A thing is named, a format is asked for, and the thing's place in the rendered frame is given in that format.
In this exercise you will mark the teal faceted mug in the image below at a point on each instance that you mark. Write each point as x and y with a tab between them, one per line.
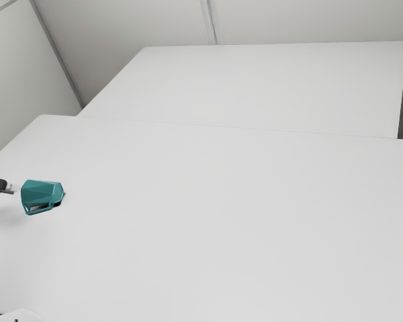
40	193

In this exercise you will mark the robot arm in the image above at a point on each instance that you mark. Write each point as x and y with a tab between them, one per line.
21	316

